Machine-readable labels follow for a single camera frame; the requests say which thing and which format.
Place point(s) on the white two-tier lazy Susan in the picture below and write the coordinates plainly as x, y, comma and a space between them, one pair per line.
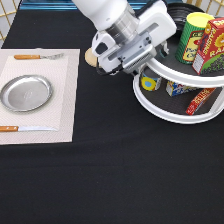
173, 109

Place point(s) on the yellow blue tin can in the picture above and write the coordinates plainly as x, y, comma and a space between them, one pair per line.
150, 81

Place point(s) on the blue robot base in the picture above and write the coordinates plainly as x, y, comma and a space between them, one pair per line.
64, 4

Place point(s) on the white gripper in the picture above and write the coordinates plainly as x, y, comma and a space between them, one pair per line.
126, 40

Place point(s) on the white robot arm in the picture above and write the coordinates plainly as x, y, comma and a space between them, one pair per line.
126, 40

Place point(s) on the round wooden coaster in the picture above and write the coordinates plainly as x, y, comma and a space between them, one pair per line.
90, 58

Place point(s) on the beige woven placemat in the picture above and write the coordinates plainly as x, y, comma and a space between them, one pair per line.
58, 112

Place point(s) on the wooden handled fork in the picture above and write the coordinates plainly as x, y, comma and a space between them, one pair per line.
29, 57

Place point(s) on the small red butter box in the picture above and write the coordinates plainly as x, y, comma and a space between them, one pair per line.
198, 101

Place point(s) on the wooden handled knife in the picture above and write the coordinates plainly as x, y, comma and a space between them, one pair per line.
25, 128

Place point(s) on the black ribbed bowl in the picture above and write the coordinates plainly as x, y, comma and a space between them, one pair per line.
179, 12

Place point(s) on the green yellow cylinder canister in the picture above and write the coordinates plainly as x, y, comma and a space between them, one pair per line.
192, 33

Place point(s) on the silver metal plate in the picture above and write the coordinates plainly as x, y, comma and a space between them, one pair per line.
26, 93

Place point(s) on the red raisins box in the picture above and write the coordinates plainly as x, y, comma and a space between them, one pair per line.
210, 54

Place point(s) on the blue yellow carton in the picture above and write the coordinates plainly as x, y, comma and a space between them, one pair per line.
174, 89

